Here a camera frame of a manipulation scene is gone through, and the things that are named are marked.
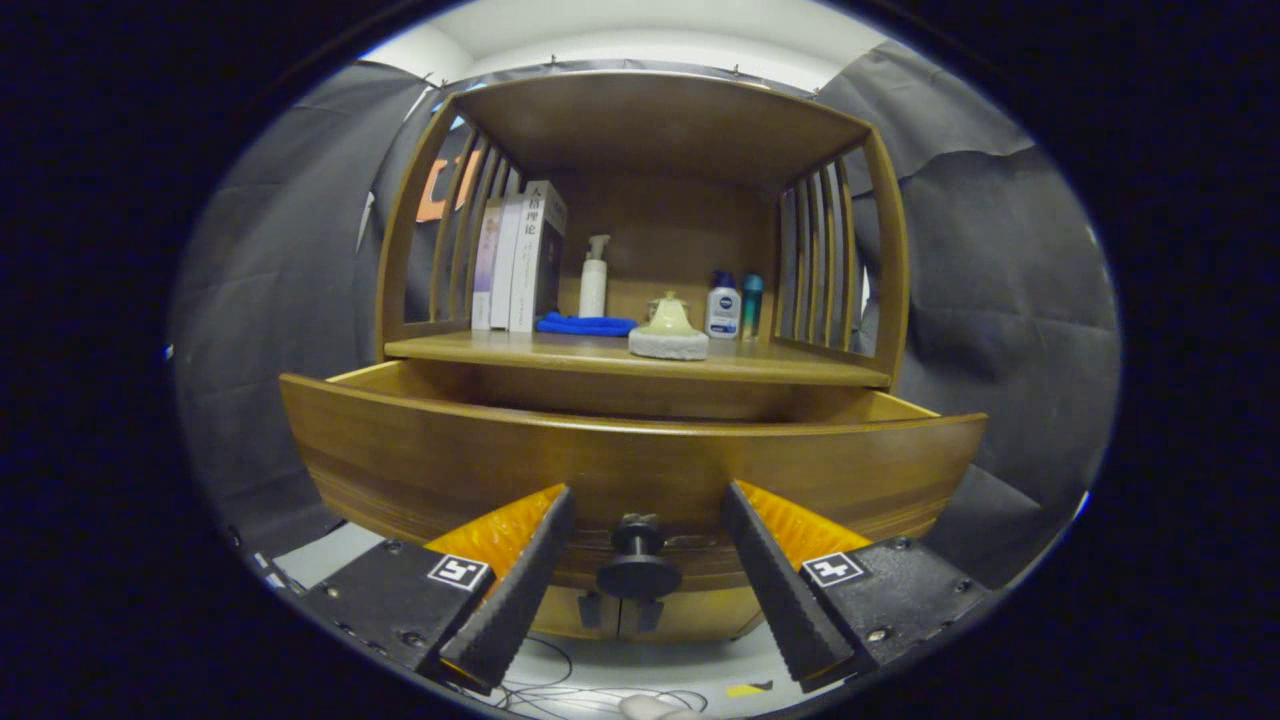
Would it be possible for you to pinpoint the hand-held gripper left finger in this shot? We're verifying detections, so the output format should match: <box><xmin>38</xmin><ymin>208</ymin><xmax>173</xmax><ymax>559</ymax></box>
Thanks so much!
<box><xmin>300</xmin><ymin>484</ymin><xmax>577</xmax><ymax>694</ymax></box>

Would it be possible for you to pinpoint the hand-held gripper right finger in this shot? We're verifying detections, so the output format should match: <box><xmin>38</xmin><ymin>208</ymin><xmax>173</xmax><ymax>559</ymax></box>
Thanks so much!
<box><xmin>720</xmin><ymin>480</ymin><xmax>993</xmax><ymax>694</ymax></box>

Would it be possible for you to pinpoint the black drawer knob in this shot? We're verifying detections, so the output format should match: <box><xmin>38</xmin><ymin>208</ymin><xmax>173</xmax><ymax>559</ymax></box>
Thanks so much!
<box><xmin>597</xmin><ymin>514</ymin><xmax>683</xmax><ymax>601</ymax></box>

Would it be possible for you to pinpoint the wooden drawer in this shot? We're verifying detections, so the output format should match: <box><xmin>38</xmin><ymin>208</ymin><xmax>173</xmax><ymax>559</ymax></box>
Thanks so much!
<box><xmin>280</xmin><ymin>360</ymin><xmax>989</xmax><ymax>593</ymax></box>

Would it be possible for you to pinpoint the pale cream scrub brush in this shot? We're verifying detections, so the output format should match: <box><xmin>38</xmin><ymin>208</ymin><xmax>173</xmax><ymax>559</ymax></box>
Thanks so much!
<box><xmin>628</xmin><ymin>291</ymin><xmax>710</xmax><ymax>361</ymax></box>

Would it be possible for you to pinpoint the wooden cabinet door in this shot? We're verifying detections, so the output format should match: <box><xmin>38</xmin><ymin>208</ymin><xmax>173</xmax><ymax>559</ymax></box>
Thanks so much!
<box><xmin>640</xmin><ymin>585</ymin><xmax>766</xmax><ymax>641</ymax></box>
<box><xmin>530</xmin><ymin>585</ymin><xmax>621</xmax><ymax>641</ymax></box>

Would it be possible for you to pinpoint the wooden countertop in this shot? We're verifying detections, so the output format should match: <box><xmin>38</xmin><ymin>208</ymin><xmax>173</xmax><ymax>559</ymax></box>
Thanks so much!
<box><xmin>384</xmin><ymin>330</ymin><xmax>891</xmax><ymax>389</ymax></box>

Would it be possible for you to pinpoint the wooden cabinet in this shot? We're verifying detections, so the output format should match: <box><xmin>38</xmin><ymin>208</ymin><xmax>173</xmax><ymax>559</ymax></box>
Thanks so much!
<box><xmin>375</xmin><ymin>68</ymin><xmax>911</xmax><ymax>643</ymax></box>

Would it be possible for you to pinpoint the white rounded object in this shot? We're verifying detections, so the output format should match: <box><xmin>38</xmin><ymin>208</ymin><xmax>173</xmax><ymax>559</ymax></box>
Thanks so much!
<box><xmin>618</xmin><ymin>695</ymin><xmax>706</xmax><ymax>720</ymax></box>

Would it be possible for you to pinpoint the blue folded cloth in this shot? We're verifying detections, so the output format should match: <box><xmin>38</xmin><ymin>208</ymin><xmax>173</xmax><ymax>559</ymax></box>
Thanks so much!
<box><xmin>536</xmin><ymin>312</ymin><xmax>639</xmax><ymax>337</ymax></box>

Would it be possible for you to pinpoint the white lotion bottle blue cap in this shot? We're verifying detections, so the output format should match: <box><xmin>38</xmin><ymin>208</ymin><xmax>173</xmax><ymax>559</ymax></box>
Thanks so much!
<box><xmin>704</xmin><ymin>271</ymin><xmax>743</xmax><ymax>340</ymax></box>

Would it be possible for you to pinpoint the white pump bottle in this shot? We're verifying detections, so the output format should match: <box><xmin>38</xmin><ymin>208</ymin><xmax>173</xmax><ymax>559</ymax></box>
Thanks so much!
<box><xmin>579</xmin><ymin>235</ymin><xmax>612</xmax><ymax>319</ymax></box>

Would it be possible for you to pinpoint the plain white book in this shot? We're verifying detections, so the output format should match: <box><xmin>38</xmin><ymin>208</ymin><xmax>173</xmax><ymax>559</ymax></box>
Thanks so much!
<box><xmin>489</xmin><ymin>195</ymin><xmax>526</xmax><ymax>331</ymax></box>

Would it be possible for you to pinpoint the lilac book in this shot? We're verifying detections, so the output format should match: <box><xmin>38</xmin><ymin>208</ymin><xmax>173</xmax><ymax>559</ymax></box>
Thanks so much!
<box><xmin>470</xmin><ymin>200</ymin><xmax>504</xmax><ymax>331</ymax></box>

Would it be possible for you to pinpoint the white book dark cover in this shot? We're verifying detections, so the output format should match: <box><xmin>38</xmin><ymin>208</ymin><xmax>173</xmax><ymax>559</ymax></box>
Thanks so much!
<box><xmin>508</xmin><ymin>180</ymin><xmax>569</xmax><ymax>334</ymax></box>

